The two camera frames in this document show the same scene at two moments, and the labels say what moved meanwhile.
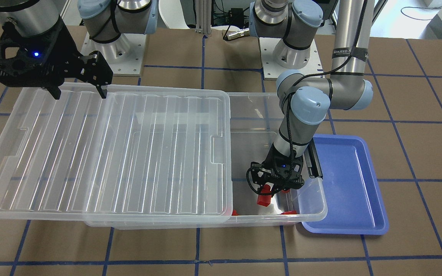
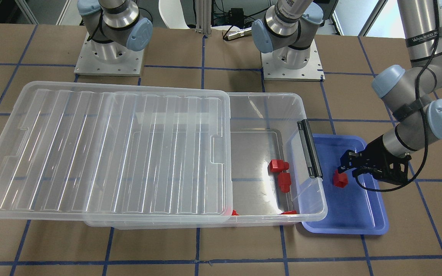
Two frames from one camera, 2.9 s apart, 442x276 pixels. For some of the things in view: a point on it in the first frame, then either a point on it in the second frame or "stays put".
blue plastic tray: (355, 204) stays put
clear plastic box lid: (141, 155) stays put
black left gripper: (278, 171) to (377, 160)
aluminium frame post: (203, 17) stays put
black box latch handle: (313, 161) stays put
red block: (264, 200) to (340, 179)
